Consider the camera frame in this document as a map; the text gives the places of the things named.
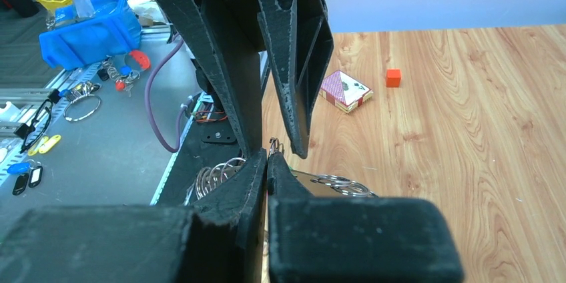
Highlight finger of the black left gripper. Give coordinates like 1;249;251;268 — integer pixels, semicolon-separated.
156;0;262;157
258;0;334;159

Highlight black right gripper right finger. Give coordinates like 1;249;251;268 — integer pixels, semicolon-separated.
267;153;465;282

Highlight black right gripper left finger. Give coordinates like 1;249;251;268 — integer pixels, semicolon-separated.
1;150;267;282

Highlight pile of keys and rings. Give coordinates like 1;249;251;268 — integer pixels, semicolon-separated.
57;49;152;123

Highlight red playing card box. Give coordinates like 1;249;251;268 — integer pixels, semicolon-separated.
319;70;374;113

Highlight blue plastic bin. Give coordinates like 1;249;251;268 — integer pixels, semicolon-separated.
39;0;142;70

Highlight orange cube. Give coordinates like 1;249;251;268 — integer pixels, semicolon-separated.
385;69;402;88

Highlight black eyeglasses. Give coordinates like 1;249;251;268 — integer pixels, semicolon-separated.
13;89;61;154

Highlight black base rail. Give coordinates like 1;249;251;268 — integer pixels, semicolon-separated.
150;93;242;206

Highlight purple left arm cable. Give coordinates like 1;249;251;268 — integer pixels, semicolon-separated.
145;35;196;154

